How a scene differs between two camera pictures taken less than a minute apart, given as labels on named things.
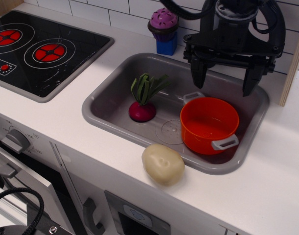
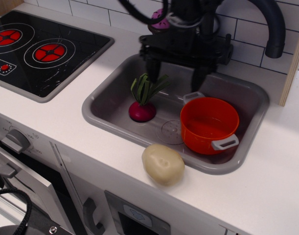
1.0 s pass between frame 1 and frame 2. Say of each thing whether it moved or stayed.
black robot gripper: moved
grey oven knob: stayed
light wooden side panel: stayed
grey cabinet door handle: stayed
